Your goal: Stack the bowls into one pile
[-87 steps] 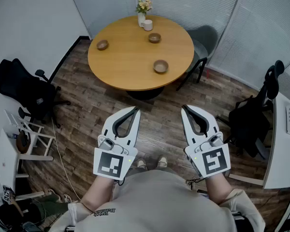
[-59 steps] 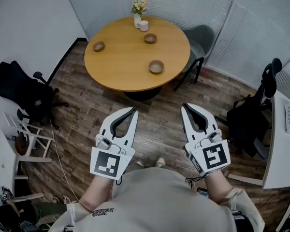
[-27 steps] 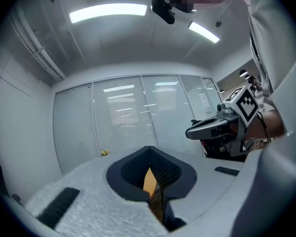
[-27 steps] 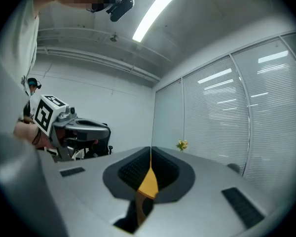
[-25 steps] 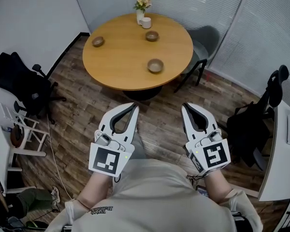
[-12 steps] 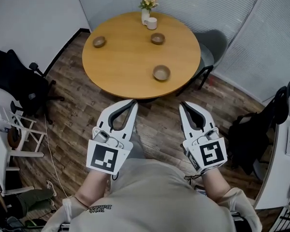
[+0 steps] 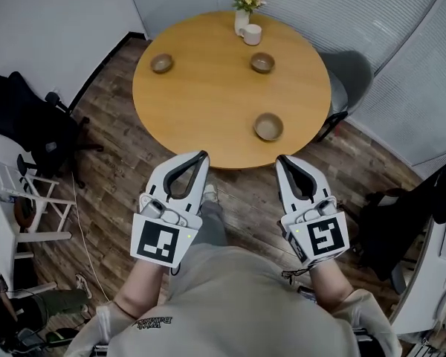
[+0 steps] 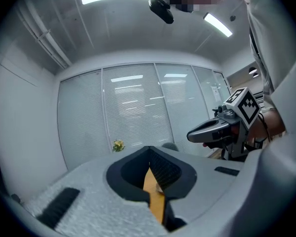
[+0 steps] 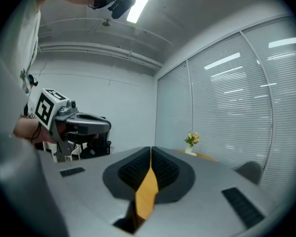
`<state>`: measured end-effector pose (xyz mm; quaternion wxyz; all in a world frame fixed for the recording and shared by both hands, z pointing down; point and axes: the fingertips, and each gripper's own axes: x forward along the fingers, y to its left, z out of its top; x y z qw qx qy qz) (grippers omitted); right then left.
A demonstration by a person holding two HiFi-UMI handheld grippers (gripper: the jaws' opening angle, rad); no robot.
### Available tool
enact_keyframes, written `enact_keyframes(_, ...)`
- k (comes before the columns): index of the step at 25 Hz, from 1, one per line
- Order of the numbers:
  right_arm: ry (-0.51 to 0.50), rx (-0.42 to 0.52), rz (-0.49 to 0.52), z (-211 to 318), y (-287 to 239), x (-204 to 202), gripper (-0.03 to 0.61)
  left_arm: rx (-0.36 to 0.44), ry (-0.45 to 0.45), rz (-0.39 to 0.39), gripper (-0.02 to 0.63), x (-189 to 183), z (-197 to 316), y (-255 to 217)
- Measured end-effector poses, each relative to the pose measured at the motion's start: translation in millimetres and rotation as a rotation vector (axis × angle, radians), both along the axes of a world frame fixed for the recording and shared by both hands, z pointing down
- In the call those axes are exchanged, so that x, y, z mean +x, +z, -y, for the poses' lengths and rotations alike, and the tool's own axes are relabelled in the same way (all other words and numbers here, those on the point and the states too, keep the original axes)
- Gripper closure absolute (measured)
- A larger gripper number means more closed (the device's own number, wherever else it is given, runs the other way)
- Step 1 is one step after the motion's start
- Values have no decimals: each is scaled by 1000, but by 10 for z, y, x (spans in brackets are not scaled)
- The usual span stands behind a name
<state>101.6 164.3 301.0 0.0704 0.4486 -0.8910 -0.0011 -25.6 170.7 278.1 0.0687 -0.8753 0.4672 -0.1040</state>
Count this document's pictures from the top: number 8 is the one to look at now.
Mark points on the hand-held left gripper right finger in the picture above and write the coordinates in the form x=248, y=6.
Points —
x=207, y=181

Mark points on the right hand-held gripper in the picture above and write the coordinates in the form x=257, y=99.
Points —
x=246, y=107

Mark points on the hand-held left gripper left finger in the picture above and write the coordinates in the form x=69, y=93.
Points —
x=93, y=201

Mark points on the person's right forearm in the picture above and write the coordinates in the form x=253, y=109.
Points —
x=269, y=123

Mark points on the person's right hand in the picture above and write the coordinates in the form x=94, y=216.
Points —
x=235, y=132

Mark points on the yellow flower bouquet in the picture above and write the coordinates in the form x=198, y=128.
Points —
x=118, y=146

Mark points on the person's beige shirt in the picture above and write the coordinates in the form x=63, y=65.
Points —
x=281, y=58

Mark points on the white ceiling pipe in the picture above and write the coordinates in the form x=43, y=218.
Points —
x=47, y=36

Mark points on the black head-mounted camera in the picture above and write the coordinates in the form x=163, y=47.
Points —
x=161, y=10

